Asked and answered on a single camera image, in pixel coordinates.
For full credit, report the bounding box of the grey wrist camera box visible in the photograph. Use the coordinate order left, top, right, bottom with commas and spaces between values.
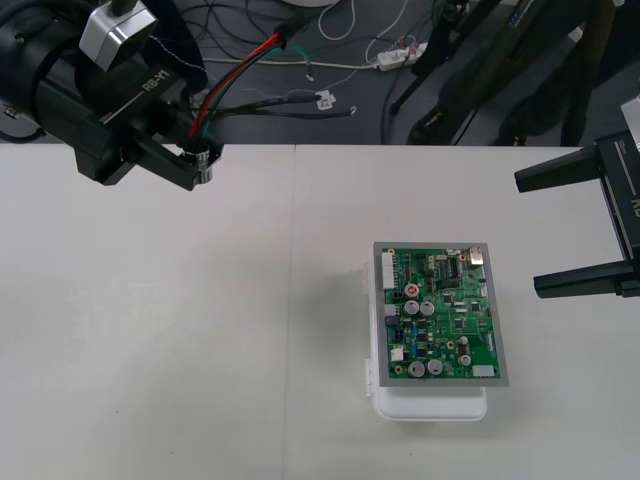
619, 97, 640, 151
78, 0, 159, 72

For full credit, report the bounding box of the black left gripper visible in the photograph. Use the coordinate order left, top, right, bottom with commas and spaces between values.
37, 47, 224, 193

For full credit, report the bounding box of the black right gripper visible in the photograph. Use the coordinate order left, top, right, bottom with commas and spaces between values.
513, 130, 640, 301

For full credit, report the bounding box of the red black green cable bundle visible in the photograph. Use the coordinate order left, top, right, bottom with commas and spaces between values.
187, 19, 359, 184

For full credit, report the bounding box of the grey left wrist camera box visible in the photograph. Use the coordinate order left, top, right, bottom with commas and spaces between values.
78, 0, 159, 72

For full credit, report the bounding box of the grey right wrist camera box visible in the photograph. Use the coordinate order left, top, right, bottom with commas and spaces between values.
619, 97, 640, 151

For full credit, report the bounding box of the white power strip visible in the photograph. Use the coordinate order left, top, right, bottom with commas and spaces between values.
377, 42, 430, 71

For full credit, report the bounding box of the black tripod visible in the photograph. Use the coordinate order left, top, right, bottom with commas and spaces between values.
389, 0, 551, 146
499, 0, 616, 147

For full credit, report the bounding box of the green circuit board grey frame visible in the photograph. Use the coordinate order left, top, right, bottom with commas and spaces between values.
373, 241, 512, 390

